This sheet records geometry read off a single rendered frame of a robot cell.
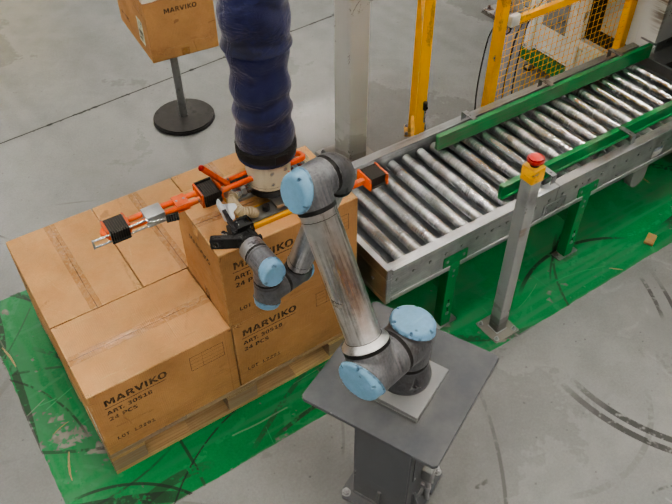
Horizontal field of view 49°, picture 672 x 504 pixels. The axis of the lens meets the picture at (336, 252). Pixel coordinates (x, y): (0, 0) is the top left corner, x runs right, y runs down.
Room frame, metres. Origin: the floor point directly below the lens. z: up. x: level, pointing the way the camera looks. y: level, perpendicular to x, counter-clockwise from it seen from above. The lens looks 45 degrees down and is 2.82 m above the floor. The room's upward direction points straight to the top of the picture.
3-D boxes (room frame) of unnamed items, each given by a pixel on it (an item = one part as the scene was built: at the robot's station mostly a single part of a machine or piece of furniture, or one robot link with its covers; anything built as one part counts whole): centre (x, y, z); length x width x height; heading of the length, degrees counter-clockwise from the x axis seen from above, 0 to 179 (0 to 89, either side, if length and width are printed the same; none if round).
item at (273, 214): (2.13, 0.20, 0.97); 0.34 x 0.10 x 0.05; 123
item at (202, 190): (2.07, 0.46, 1.07); 0.10 x 0.08 x 0.06; 33
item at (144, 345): (2.28, 0.69, 0.34); 1.20 x 1.00 x 0.40; 124
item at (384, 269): (2.40, -0.03, 0.58); 0.70 x 0.03 x 0.06; 34
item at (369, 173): (2.15, -0.14, 1.07); 0.09 x 0.08 x 0.05; 33
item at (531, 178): (2.30, -0.78, 0.50); 0.07 x 0.07 x 1.00; 34
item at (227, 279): (2.19, 0.27, 0.74); 0.60 x 0.40 x 0.40; 122
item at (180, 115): (4.09, 0.99, 0.31); 0.40 x 0.40 x 0.62
